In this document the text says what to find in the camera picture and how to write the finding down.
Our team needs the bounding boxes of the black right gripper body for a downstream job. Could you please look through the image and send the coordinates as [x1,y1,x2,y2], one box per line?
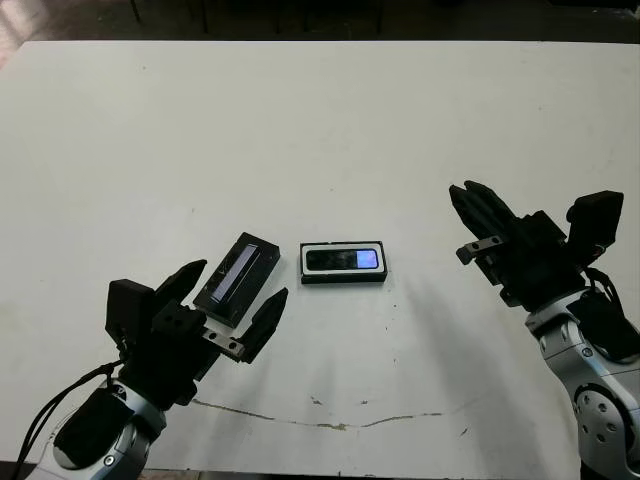
[455,210,587,309]

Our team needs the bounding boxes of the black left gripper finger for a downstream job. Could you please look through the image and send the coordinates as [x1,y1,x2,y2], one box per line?
[242,286,291,363]
[150,258,208,322]

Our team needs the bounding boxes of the black slim camera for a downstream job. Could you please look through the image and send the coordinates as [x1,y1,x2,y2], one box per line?
[305,247,380,272]

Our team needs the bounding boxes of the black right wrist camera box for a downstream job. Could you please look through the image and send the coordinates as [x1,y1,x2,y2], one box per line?
[567,190,626,262]

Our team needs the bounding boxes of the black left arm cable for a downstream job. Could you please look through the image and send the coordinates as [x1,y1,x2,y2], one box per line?
[13,362,127,472]

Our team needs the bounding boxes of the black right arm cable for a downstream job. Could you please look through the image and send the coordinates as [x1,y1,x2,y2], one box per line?
[583,266,627,322]

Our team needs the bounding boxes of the black box lid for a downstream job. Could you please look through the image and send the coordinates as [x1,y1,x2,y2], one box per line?
[192,231,281,329]

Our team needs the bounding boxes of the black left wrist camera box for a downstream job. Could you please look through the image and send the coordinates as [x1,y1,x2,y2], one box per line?
[105,279,156,347]

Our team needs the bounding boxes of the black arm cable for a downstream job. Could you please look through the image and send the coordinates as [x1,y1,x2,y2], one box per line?
[13,362,127,472]
[583,266,627,322]

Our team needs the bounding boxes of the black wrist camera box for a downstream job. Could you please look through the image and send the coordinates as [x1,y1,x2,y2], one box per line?
[567,190,626,262]
[105,279,156,347]

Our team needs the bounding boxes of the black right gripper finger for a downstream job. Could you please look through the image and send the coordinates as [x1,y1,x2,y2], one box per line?
[463,180,524,238]
[448,184,494,242]

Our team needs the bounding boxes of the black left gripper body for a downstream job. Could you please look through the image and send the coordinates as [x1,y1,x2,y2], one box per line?
[119,301,252,409]

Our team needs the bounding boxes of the black box white insert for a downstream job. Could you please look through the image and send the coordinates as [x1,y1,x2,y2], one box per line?
[299,241,389,287]

